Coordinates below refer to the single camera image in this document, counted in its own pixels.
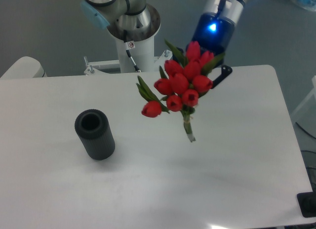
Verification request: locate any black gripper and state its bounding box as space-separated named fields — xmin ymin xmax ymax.
xmin=192 ymin=13 xmax=235 ymax=89

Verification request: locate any red tulip bouquet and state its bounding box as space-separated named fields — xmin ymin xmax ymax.
xmin=137 ymin=41 xmax=225 ymax=142

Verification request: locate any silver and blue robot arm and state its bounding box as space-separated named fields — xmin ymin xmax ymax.
xmin=80 ymin=0 xmax=247 ymax=75

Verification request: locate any dark grey ribbed vase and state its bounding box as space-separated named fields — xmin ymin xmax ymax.
xmin=75 ymin=109 xmax=115 ymax=160

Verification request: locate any black device at table edge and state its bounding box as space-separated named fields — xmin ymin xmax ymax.
xmin=297 ymin=192 xmax=316 ymax=218

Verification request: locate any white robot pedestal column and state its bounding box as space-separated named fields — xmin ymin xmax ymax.
xmin=106 ymin=4 xmax=161 ymax=73

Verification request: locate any black cable on pedestal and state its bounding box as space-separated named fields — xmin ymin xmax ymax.
xmin=122 ymin=29 xmax=142 ymax=73

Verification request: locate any white metal base frame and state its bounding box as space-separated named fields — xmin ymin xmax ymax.
xmin=83 ymin=49 xmax=173 ymax=76

